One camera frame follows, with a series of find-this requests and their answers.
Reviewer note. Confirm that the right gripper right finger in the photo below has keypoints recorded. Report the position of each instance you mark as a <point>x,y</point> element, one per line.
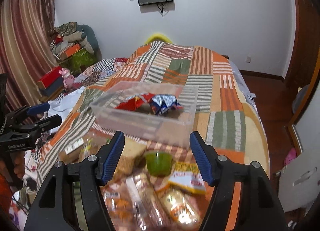
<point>259,207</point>

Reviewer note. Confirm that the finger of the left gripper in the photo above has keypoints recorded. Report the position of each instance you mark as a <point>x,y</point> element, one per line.
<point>48,123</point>
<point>38,109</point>

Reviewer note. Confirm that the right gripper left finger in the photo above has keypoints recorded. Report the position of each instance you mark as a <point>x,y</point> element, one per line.
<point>54,205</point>

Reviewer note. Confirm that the clear bag orange crackers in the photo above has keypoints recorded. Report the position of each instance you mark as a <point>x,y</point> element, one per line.
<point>119,206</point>

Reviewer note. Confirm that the orange rice cracker pack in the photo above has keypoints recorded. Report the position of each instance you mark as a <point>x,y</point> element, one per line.
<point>182,213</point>

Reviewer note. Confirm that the yellow white snack bag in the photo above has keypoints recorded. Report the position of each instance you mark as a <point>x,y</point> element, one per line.
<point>187,177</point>

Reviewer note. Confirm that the square cracker stack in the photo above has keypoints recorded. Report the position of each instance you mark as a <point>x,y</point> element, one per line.
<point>131,155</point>

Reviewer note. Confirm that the green jelly cup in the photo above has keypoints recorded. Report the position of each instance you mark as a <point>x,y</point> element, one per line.
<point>158,163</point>

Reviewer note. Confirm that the left hand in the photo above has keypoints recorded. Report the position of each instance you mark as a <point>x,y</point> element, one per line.
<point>18,159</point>

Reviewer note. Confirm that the white cloth bag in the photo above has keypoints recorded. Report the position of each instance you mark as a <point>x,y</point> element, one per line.
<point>64,105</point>

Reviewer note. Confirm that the red and blue boxes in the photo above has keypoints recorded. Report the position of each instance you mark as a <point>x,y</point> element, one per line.
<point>50,82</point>

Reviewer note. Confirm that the pink plush toy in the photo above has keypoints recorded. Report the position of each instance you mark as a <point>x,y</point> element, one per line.
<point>68,78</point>

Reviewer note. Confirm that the clear bag puffed rice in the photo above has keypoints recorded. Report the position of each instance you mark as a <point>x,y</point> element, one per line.
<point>83,147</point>

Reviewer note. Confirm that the white plastic stool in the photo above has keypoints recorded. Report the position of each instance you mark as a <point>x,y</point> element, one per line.
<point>299,181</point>

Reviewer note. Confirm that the orange jacket sleeve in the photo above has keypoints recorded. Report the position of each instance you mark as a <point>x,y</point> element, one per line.
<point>5,191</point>

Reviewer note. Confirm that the striped pink brown curtain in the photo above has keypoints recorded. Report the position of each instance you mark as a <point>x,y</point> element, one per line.
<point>26,34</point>

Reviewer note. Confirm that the pile of clothes and boxes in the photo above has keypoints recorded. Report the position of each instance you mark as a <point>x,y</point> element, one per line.
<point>75,46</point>

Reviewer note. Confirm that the checkered patchwork quilt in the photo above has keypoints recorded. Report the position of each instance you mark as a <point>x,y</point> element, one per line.
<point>100,71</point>

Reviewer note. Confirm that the red snack packet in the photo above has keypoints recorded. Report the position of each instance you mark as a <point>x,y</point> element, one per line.
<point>134,102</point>

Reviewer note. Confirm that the patchwork striped bed blanket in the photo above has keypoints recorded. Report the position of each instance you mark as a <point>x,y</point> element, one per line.
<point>225,118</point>

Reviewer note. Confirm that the blue silver snack packet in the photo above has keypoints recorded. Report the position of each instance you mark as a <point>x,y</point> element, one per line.
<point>163,103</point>

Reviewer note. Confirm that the clear plastic storage bin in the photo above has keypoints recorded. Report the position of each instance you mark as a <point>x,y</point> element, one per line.
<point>173,128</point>

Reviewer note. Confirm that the brown wooden door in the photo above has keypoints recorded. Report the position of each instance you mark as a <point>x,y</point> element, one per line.
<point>306,44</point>

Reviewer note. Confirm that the yellow pillow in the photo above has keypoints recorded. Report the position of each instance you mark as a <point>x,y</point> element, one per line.
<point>158,37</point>

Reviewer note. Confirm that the white wall socket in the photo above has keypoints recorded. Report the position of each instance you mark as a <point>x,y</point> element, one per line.
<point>248,59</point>

